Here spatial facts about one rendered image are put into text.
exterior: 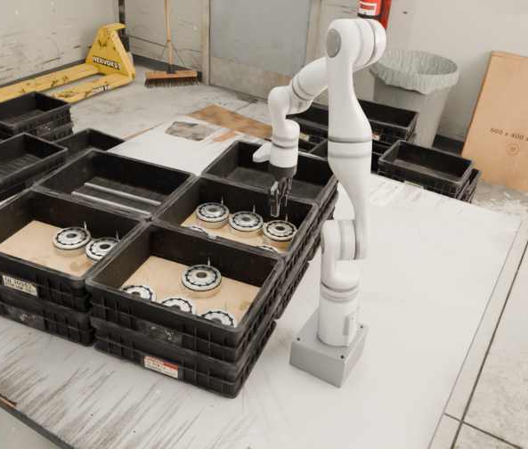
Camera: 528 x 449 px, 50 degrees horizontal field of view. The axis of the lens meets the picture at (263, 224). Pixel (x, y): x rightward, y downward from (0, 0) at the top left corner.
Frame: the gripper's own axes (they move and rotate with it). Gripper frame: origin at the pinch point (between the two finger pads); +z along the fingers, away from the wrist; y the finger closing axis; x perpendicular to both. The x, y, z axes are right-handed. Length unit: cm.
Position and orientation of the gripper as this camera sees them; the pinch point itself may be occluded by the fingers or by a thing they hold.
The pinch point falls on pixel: (279, 206)
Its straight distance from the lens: 160.7
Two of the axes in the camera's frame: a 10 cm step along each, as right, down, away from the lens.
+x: -9.3, -2.5, 2.8
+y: 3.7, -4.7, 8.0
